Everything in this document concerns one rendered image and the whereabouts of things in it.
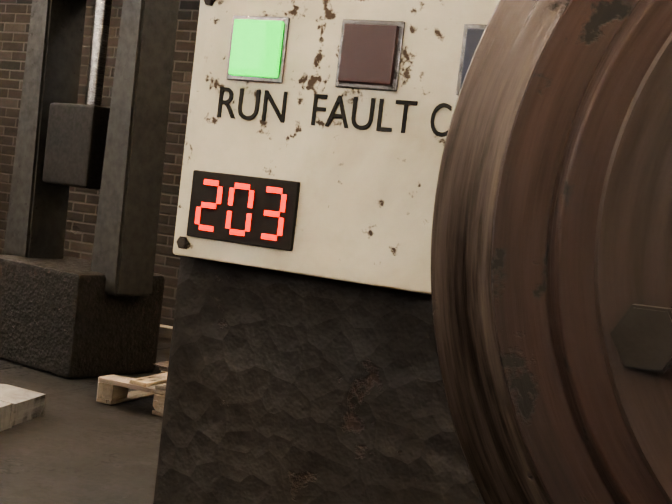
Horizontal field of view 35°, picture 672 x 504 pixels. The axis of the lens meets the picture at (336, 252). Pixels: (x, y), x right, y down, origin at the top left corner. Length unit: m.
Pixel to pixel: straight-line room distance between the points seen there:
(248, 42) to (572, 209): 0.32
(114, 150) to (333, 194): 5.17
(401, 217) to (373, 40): 0.11
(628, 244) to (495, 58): 0.14
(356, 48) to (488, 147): 0.20
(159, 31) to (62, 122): 0.76
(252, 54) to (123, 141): 5.08
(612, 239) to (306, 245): 0.32
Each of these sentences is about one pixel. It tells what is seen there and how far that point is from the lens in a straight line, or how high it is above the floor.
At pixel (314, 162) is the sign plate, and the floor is 1.13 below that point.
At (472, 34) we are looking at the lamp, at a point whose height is 1.21.
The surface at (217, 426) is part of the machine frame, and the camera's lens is 0.75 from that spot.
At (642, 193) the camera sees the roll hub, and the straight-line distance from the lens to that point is 0.39.
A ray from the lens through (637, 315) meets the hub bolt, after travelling 0.38.
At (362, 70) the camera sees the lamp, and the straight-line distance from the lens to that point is 0.67.
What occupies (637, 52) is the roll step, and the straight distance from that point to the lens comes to 0.45.
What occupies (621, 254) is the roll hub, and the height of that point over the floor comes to 1.10.
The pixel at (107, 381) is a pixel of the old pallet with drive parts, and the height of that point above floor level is 0.11.
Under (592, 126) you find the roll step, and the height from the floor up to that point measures 1.15.
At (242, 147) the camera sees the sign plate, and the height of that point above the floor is 1.14.
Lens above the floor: 1.11
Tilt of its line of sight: 3 degrees down
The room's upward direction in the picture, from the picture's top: 7 degrees clockwise
